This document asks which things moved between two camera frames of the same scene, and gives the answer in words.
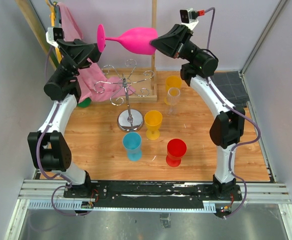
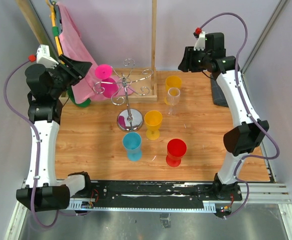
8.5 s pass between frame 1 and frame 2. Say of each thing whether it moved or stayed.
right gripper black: moved
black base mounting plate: stayed
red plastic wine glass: stayed
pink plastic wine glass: moved
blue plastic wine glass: stayed
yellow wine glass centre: stayed
